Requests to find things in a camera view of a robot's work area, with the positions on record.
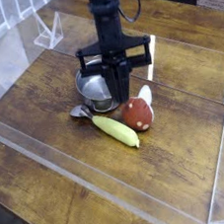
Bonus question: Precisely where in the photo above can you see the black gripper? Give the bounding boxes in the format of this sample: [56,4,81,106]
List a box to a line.
[76,0,151,103]

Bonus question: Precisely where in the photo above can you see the black cable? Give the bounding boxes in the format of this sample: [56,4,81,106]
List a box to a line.
[115,0,144,26]

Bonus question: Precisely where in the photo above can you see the clear acrylic bracket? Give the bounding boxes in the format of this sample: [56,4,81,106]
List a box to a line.
[34,12,64,49]

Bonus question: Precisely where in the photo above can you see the clear acrylic enclosure wall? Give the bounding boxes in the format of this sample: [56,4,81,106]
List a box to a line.
[0,13,224,224]

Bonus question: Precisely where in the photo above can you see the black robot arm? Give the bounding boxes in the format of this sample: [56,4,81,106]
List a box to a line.
[76,0,152,103]

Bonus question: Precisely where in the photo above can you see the small steel pot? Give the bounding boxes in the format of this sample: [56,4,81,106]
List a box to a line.
[72,53,121,116]

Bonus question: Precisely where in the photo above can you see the green handled metal spoon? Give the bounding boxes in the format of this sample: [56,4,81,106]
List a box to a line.
[70,105,140,148]

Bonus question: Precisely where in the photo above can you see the red white toy mushroom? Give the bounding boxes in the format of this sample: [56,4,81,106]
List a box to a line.
[121,85,154,131]

